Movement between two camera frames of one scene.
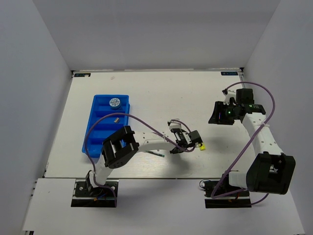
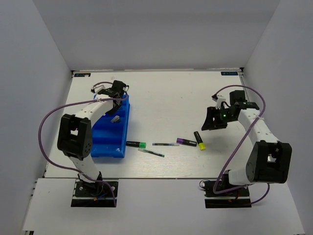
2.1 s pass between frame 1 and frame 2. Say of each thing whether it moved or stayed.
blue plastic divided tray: stayed
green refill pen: stayed
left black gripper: moved
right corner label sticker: stayed
